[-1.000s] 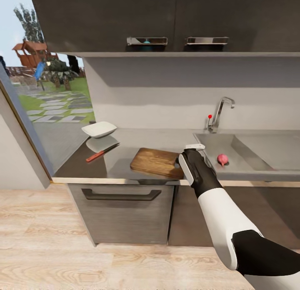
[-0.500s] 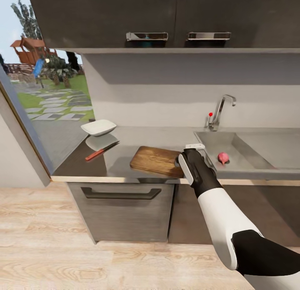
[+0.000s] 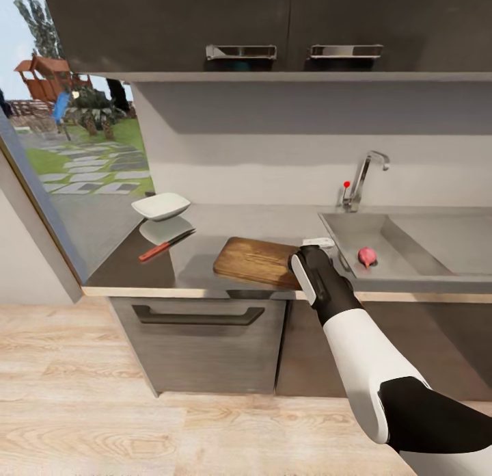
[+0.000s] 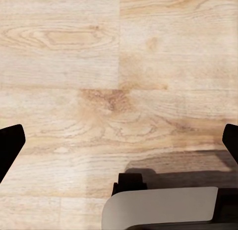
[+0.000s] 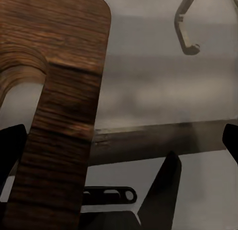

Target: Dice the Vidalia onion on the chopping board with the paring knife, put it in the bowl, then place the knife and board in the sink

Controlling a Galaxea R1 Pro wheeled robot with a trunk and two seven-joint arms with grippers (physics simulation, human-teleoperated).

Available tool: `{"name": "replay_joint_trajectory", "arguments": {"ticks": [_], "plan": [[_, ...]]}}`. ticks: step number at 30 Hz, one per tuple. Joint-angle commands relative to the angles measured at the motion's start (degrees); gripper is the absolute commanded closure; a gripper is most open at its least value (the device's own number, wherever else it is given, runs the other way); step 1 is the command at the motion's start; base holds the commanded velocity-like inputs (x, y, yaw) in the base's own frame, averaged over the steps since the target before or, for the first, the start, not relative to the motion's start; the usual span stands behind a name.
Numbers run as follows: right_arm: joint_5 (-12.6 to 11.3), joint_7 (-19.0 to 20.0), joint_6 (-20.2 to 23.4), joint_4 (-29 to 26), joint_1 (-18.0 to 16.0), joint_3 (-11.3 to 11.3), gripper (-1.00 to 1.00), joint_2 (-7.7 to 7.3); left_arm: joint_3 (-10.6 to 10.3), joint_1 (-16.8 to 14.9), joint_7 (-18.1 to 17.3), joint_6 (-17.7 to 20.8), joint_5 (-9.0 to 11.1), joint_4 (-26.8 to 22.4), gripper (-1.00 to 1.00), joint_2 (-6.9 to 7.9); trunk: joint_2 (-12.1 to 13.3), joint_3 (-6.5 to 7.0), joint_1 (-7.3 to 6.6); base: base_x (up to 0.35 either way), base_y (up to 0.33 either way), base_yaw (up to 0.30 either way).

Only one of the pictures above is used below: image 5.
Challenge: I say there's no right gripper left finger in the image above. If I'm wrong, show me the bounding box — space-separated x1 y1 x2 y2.
0 124 27 188

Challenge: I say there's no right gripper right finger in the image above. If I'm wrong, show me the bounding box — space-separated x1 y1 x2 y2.
222 124 238 163

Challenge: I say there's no cutting board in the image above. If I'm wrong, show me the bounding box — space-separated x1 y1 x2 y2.
0 0 112 230

